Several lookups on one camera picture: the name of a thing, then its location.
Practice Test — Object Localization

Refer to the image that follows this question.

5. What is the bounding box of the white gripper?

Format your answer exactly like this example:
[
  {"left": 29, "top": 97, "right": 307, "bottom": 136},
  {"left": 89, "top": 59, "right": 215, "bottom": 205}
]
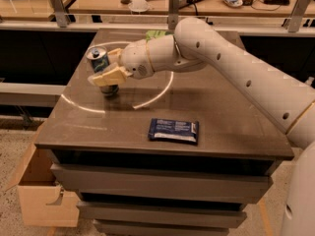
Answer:
[{"left": 88, "top": 40, "right": 154, "bottom": 87}]

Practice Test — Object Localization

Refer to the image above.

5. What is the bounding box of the redbull can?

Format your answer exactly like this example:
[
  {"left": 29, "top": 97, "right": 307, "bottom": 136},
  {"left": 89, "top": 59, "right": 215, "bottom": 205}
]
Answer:
[{"left": 86, "top": 46, "right": 119, "bottom": 97}]

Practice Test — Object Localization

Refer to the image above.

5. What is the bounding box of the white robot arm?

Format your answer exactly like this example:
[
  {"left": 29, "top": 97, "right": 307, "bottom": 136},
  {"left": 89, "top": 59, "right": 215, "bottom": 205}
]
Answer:
[{"left": 89, "top": 18, "right": 315, "bottom": 236}]

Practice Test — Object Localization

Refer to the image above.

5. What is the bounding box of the green snack bag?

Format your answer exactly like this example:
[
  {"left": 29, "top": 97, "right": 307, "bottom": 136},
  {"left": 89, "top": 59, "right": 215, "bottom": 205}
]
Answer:
[{"left": 146, "top": 29, "right": 170, "bottom": 40}]

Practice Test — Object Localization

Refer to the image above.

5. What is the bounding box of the wooden desk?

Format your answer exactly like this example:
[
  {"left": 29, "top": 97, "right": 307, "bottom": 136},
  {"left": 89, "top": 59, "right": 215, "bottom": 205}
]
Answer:
[{"left": 68, "top": 0, "right": 298, "bottom": 19}]

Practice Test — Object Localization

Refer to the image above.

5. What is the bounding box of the dark blue snack packet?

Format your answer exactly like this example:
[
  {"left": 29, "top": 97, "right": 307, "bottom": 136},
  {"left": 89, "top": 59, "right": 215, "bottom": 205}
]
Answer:
[{"left": 148, "top": 118, "right": 199, "bottom": 144}]

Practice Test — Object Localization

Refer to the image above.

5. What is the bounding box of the grey drawer cabinet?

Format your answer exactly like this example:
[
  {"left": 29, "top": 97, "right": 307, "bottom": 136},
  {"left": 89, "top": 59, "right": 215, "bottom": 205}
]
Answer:
[{"left": 34, "top": 29, "right": 294, "bottom": 236}]

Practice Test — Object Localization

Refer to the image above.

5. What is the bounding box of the cardboard box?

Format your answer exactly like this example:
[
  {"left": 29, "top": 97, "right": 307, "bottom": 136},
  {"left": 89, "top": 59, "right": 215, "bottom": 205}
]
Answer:
[{"left": 5, "top": 125, "right": 79, "bottom": 227}]

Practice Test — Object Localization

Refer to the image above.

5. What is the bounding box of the left metal bracket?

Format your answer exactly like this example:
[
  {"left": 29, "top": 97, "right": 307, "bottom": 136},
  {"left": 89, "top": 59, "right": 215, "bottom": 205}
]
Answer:
[{"left": 49, "top": 0, "right": 70, "bottom": 28}]

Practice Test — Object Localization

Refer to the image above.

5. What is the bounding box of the metal bracket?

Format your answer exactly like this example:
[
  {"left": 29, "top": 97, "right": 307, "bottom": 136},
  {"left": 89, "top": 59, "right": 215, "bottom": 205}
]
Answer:
[
  {"left": 284, "top": 0, "right": 311, "bottom": 32},
  {"left": 49, "top": 0, "right": 70, "bottom": 28},
  {"left": 167, "top": 0, "right": 179, "bottom": 30}
]

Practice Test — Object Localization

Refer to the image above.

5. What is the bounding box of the middle metal bracket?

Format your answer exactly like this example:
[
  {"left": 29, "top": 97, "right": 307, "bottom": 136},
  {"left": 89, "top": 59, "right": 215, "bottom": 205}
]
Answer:
[{"left": 167, "top": 0, "right": 179, "bottom": 30}]

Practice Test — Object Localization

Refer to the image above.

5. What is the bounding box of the right metal bracket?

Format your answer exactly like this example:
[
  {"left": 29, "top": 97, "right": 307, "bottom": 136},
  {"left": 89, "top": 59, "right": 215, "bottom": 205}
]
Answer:
[{"left": 284, "top": 0, "right": 311, "bottom": 32}]

